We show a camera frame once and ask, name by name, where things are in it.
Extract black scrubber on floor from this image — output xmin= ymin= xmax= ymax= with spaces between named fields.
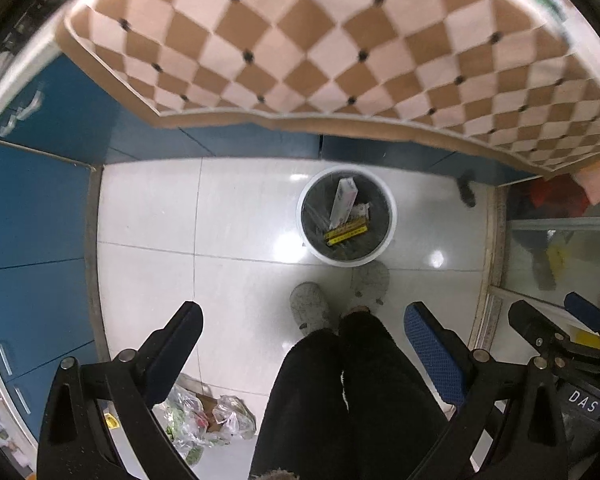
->
xmin=456 ymin=171 xmax=477 ymax=208

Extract grey right slipper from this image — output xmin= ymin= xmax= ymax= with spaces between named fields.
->
xmin=349 ymin=261 xmax=390 ymax=313

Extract blue kitchen cabinets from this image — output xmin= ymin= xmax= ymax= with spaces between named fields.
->
xmin=0 ymin=56 xmax=522 ymax=434

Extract white pink carton box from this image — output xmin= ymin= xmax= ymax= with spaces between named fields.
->
xmin=329 ymin=177 xmax=358 ymax=230

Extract black trouser legs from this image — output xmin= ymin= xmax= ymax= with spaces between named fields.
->
xmin=250 ymin=311 xmax=448 ymax=479

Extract yellow black wrapper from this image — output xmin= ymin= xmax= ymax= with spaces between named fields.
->
xmin=324 ymin=219 xmax=368 ymax=246

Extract glass door cabinet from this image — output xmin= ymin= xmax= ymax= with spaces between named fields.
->
xmin=498 ymin=174 xmax=600 ymax=308

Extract checkered orange table cloth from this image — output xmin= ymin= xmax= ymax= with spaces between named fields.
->
xmin=56 ymin=0 xmax=600 ymax=174

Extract grey slipper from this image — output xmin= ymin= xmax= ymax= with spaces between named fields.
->
xmin=349 ymin=261 xmax=390 ymax=313
xmin=289 ymin=282 xmax=337 ymax=336

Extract grey left slipper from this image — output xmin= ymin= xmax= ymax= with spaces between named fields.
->
xmin=289 ymin=282 xmax=337 ymax=336

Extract white round trash bin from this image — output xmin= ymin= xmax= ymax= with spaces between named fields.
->
xmin=297 ymin=165 xmax=398 ymax=269

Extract clear plastic bag of trash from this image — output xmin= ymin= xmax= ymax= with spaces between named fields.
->
xmin=152 ymin=373 xmax=258 ymax=468

